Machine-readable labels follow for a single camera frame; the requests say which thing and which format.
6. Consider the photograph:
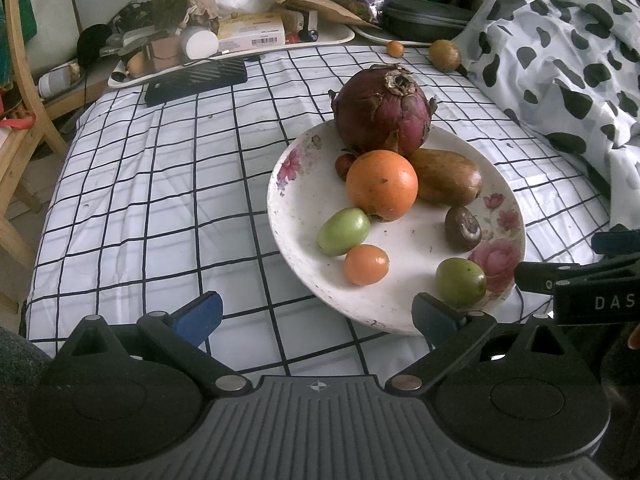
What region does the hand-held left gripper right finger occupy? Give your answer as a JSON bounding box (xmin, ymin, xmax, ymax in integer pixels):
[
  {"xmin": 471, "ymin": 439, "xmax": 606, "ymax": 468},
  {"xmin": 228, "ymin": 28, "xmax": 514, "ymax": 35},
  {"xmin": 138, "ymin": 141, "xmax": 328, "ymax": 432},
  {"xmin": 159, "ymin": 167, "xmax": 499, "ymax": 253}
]
[{"xmin": 385, "ymin": 292, "xmax": 577, "ymax": 393}]

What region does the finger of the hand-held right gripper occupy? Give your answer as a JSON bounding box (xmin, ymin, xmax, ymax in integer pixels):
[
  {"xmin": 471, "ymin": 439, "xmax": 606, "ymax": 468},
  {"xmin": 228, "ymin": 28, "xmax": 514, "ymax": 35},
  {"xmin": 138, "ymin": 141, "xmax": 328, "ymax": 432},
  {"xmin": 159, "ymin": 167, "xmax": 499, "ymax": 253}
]
[
  {"xmin": 514, "ymin": 259, "xmax": 640, "ymax": 297},
  {"xmin": 591, "ymin": 229, "xmax": 640, "ymax": 259}
]

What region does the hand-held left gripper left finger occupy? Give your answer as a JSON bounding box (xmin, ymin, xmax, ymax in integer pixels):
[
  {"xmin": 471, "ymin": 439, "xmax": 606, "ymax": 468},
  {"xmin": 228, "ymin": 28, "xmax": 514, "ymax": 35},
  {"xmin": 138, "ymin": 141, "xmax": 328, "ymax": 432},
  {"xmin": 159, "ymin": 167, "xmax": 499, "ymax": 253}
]
[{"xmin": 62, "ymin": 290, "xmax": 252, "ymax": 393}]

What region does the small green fruit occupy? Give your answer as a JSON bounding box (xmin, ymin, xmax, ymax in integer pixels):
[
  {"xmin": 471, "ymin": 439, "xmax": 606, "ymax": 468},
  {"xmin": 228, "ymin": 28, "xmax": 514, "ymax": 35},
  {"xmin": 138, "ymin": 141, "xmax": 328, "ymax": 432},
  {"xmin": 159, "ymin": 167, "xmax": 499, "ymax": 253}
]
[
  {"xmin": 435, "ymin": 258, "xmax": 488, "ymax": 309},
  {"xmin": 316, "ymin": 208, "xmax": 372, "ymax": 257}
]

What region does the white floral plate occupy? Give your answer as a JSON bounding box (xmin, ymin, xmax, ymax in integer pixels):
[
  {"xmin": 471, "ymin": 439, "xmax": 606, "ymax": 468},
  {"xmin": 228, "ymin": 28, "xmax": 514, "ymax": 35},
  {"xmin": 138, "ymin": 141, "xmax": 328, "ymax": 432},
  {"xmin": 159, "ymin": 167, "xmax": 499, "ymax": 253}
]
[{"xmin": 267, "ymin": 121, "xmax": 526, "ymax": 336}]

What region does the dark brown round fruit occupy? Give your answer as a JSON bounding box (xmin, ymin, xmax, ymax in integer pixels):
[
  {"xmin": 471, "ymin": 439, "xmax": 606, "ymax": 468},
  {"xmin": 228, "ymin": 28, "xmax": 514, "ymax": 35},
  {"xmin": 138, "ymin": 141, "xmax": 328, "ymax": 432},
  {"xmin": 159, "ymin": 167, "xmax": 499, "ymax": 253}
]
[{"xmin": 444, "ymin": 206, "xmax": 483, "ymax": 253}]

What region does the brown oval fruit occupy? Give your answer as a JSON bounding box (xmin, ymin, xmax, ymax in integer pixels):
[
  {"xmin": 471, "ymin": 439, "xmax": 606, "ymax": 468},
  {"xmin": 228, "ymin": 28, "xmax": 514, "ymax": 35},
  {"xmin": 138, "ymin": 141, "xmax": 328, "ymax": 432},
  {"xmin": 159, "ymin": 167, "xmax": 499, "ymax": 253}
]
[{"xmin": 407, "ymin": 148, "xmax": 484, "ymax": 207}]

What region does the large orange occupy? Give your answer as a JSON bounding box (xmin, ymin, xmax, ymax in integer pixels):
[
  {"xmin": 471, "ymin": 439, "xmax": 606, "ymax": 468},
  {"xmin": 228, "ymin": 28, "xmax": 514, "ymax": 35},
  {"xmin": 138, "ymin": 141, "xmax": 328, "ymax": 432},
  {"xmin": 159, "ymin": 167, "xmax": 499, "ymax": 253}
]
[{"xmin": 345, "ymin": 149, "xmax": 419, "ymax": 222}]

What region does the small red fruit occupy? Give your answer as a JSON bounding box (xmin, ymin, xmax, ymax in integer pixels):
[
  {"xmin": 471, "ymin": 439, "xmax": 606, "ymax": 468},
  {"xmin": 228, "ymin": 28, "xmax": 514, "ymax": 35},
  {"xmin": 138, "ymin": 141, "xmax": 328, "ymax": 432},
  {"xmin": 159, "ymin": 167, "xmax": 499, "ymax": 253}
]
[{"xmin": 334, "ymin": 152, "xmax": 359, "ymax": 181}]

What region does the red dragon fruit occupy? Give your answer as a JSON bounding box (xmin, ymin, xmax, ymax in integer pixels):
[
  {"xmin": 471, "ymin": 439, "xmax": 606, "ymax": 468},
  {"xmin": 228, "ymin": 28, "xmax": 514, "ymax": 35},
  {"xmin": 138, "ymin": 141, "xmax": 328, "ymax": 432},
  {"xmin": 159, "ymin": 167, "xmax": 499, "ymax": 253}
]
[{"xmin": 329, "ymin": 63, "xmax": 439, "ymax": 159}]

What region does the checked bed sheet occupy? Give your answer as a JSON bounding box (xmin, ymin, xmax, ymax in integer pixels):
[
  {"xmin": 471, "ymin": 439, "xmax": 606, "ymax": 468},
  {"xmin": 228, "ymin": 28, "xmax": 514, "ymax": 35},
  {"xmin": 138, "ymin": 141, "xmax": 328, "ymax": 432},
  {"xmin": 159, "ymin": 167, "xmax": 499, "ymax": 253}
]
[{"xmin": 25, "ymin": 42, "xmax": 615, "ymax": 378}]

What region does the cow-print blanket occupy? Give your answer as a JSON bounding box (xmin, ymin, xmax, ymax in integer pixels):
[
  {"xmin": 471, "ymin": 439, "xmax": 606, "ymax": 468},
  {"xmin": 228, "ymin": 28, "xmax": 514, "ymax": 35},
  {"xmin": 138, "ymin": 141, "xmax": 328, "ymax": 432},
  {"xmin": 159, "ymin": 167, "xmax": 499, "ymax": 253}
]
[{"xmin": 452, "ymin": 0, "xmax": 640, "ymax": 202}]

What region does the black flat device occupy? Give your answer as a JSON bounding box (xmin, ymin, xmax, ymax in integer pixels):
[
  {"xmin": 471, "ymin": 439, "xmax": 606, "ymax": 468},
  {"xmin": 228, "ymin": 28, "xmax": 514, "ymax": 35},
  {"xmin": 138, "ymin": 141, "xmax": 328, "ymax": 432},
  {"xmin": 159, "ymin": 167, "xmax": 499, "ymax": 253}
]
[{"xmin": 144, "ymin": 56, "xmax": 249, "ymax": 108}]

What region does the yellow-brown round fruit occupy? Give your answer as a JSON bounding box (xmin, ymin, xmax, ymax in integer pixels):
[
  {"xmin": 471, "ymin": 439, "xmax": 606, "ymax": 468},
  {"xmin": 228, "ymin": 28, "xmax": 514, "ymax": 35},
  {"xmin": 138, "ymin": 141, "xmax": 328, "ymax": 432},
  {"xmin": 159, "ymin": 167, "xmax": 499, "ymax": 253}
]
[{"xmin": 428, "ymin": 39, "xmax": 462, "ymax": 72}]

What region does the small brown cardboard box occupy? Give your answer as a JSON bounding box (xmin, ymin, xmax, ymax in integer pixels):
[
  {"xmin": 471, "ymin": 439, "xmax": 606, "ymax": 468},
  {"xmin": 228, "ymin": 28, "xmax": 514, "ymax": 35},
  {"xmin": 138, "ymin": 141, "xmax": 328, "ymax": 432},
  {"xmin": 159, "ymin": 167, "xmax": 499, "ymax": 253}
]
[{"xmin": 145, "ymin": 40, "xmax": 184, "ymax": 74}]

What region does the white capped bottle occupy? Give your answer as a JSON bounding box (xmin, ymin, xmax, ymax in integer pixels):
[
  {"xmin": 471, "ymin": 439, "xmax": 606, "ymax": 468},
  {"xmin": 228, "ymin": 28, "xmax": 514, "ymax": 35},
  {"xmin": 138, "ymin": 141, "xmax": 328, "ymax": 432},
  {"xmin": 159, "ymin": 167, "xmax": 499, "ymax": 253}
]
[{"xmin": 180, "ymin": 26, "xmax": 220, "ymax": 60}]

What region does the white lying bottle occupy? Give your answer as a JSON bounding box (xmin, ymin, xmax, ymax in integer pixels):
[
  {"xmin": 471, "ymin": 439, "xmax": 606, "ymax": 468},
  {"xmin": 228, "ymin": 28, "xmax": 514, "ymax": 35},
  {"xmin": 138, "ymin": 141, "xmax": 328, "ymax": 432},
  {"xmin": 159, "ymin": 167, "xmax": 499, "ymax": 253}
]
[{"xmin": 38, "ymin": 67, "xmax": 77, "ymax": 99}]

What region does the grey zip case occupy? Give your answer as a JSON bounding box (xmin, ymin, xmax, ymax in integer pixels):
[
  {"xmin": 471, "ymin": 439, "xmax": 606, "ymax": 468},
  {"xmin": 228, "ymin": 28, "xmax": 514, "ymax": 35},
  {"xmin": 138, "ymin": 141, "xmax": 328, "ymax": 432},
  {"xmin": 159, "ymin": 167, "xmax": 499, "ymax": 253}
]
[{"xmin": 381, "ymin": 0, "xmax": 474, "ymax": 32}]

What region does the yellow cardboard box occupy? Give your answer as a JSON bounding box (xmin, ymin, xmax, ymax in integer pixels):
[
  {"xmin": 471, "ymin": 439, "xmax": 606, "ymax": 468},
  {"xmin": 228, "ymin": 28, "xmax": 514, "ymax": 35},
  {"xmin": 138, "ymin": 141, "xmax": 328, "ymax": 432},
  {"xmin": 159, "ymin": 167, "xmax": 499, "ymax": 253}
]
[{"xmin": 217, "ymin": 14, "xmax": 287, "ymax": 54}]

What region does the wooden chair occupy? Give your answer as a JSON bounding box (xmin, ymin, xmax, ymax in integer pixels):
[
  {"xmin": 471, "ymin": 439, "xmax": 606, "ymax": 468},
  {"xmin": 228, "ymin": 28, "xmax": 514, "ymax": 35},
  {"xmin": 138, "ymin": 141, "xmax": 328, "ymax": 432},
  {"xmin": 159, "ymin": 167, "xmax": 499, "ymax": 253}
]
[{"xmin": 0, "ymin": 0, "xmax": 69, "ymax": 266}]

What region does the black round object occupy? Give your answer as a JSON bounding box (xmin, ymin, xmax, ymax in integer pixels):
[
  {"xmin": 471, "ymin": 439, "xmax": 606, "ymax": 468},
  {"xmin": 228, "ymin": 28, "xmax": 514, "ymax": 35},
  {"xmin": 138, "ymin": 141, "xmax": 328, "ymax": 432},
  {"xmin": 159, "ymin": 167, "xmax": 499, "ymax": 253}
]
[{"xmin": 77, "ymin": 24, "xmax": 114, "ymax": 69}]

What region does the white oval tray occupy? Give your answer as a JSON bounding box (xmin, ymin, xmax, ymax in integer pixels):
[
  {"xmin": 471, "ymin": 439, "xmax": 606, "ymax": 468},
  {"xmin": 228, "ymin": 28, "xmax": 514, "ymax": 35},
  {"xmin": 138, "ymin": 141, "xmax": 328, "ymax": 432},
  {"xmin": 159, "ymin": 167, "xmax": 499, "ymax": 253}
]
[
  {"xmin": 107, "ymin": 22, "xmax": 356, "ymax": 89},
  {"xmin": 349, "ymin": 22, "xmax": 468, "ymax": 50}
]

